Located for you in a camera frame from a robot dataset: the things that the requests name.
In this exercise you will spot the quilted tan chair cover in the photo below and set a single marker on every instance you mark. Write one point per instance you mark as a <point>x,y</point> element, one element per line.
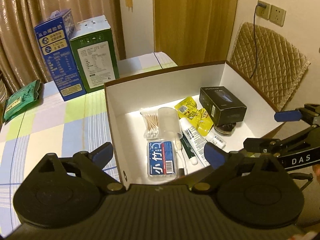
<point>274,65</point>

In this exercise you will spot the green white tube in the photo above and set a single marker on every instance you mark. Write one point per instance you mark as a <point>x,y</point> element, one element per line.
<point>189,150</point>

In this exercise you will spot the dark purple scrunchie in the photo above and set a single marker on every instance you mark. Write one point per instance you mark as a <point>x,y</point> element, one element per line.
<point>226,129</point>

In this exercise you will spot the checkered tablecloth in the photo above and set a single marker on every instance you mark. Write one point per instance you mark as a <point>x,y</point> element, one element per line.
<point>53,126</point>

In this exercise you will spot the green tissue pack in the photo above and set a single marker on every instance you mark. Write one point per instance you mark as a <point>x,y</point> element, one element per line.
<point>22,100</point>

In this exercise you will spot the blue dental floss box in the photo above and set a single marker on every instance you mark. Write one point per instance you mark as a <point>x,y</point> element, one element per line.
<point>162,163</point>

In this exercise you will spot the brown cardboard storage box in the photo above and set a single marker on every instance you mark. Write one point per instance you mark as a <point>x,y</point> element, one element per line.
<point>125,98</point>

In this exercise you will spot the wall power outlet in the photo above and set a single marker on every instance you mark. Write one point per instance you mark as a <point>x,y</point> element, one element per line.
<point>272,13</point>

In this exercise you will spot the blue milk carton box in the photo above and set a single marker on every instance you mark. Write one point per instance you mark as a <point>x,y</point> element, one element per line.
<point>53,36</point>

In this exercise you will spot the white toothpaste tube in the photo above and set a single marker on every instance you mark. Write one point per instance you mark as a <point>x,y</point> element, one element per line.
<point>196,140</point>

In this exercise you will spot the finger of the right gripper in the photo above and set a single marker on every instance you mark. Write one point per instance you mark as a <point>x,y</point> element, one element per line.
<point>262,145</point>
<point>287,116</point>

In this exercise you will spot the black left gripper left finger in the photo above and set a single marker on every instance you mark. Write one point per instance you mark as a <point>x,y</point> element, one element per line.
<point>91,164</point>

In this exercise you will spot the green milk carton box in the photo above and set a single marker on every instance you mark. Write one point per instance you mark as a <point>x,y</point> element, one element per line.
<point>93,50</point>

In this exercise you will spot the black Flyco shaver box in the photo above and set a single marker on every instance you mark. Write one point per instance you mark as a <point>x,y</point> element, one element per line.
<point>222,106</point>

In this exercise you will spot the yellow snack pouch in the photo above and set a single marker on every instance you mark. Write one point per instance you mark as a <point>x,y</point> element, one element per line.
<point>199,118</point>

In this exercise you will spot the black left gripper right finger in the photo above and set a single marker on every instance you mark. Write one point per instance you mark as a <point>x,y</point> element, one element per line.
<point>224,165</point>

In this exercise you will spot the small white bottle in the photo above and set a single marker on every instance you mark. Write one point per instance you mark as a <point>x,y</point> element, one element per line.
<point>215,140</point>

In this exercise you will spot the cotton swab bag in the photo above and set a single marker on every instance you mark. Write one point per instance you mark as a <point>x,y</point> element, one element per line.
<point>151,122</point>

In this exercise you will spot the wooden door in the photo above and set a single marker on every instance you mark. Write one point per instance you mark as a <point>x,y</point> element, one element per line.
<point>193,31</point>

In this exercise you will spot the beige curtain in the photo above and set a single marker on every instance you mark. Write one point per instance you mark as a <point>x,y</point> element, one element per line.
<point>21,55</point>

